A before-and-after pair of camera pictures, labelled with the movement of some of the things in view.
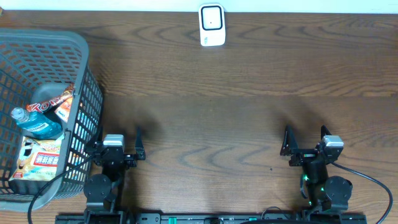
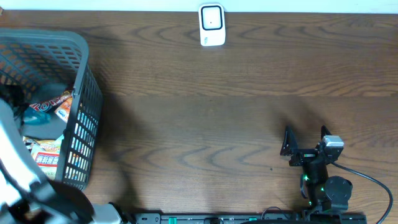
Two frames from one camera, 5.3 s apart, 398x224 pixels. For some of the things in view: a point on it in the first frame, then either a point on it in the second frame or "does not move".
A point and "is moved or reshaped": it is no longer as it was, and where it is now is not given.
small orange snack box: (64, 110) does not move
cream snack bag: (38, 160) does not move
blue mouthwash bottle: (37, 123) is moved or reshaped
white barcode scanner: (212, 24) does not move
